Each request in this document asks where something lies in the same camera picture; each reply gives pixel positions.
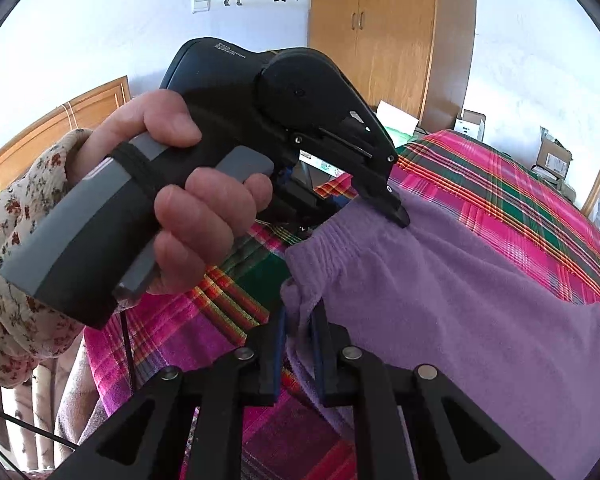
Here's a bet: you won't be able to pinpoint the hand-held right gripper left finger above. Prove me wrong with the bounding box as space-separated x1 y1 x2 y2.
55 305 288 480

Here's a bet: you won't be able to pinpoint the person's left hand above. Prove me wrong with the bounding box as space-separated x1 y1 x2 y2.
70 91 275 297

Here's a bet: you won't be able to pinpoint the beige patterned quilt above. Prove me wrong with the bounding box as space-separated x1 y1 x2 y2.
0 330 106 476

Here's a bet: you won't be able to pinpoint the wooden wardrobe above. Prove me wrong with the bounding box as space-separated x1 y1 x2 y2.
307 0 477 133

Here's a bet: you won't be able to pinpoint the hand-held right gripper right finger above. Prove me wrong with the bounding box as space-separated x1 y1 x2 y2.
310 300 556 480

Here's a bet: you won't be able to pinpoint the purple fleece pants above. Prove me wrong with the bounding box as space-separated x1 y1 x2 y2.
280 187 600 480

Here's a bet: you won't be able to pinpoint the left hand-held gripper cable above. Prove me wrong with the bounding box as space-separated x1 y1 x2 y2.
0 307 136 461

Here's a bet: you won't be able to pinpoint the wooden headboard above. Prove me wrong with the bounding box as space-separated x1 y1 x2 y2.
0 75 132 198

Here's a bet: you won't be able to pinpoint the white flat box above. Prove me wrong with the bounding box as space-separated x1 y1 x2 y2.
375 100 421 133

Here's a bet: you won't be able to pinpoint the brown cardboard box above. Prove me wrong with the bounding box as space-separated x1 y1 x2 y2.
531 126 574 181

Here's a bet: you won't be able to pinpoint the pink green plaid blanket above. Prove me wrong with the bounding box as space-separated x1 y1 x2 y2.
82 129 600 480

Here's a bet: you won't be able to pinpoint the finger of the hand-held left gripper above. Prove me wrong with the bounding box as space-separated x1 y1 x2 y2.
257 160 342 242
289 104 412 229

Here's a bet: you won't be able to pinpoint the white cardboard box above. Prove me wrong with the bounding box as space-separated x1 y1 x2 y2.
454 109 487 141

